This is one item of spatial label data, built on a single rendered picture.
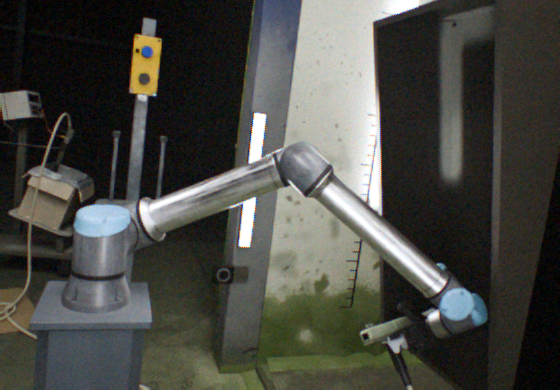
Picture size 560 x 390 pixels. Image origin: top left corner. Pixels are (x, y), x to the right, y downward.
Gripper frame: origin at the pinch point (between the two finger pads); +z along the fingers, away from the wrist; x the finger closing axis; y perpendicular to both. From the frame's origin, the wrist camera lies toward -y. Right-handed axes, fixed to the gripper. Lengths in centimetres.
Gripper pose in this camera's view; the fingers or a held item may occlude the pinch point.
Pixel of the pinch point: (387, 338)
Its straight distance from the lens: 171.8
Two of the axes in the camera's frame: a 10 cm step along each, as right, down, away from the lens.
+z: -6.0, 5.2, 6.1
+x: 7.2, 0.2, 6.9
